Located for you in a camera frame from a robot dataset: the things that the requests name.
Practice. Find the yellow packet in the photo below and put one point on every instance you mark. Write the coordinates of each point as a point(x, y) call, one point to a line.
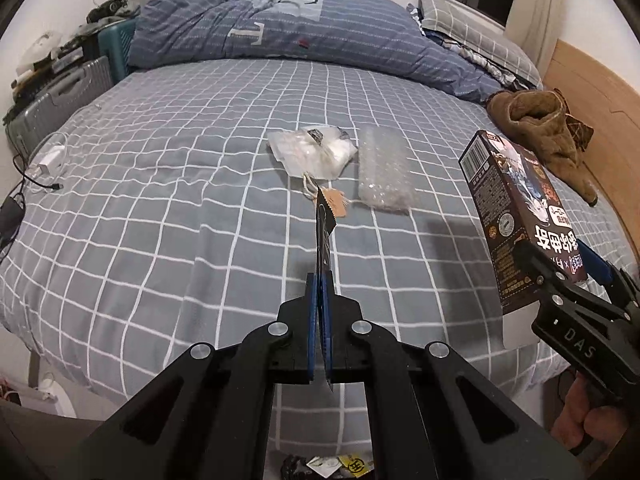
point(356, 465)

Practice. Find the grey checked pillow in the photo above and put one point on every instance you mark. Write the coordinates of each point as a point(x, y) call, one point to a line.
point(480, 35)

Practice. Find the teal plastic crate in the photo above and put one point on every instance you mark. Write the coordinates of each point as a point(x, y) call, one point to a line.
point(116, 50)

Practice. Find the brown paper tag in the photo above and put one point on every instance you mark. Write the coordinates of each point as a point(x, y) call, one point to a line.
point(336, 202)

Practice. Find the clear bubble wrap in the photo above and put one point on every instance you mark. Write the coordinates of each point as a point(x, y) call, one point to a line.
point(385, 170)

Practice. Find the grey suitcase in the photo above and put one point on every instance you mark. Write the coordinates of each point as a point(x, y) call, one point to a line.
point(60, 97)

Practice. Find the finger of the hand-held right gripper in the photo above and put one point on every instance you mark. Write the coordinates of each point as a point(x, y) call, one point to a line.
point(597, 262)
point(542, 270)

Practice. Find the person's right hand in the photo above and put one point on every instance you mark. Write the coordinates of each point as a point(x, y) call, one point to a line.
point(580, 410)

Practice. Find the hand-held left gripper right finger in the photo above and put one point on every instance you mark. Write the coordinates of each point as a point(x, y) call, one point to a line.
point(327, 320)

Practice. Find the blue striped duvet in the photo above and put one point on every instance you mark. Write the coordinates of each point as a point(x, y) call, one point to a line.
point(310, 35)

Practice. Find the dark printed carton box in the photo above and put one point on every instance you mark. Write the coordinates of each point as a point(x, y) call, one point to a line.
point(505, 200)

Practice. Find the black sachet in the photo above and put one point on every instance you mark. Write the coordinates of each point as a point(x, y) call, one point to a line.
point(323, 230)

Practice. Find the white charger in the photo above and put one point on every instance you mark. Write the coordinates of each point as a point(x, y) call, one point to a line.
point(49, 161)

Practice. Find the wooden headboard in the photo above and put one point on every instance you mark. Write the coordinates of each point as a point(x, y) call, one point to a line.
point(595, 90)

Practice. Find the brown fleece garment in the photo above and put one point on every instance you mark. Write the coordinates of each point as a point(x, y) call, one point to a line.
point(535, 125)

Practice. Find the white plastic bag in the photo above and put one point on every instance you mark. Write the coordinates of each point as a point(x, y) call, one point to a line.
point(315, 152)

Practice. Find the grey checked bed sheet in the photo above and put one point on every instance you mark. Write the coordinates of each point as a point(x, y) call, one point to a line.
point(175, 260)

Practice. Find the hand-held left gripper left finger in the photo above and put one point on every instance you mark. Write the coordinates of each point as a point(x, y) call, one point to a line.
point(311, 330)

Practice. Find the black power adapter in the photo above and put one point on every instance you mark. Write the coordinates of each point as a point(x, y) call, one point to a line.
point(11, 212)

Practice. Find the white square packet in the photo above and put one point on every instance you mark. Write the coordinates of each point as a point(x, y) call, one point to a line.
point(324, 466)

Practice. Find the dark bag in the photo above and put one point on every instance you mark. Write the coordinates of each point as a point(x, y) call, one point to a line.
point(110, 10)

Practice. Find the beige curtain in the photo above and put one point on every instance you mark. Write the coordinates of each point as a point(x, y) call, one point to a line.
point(537, 10)

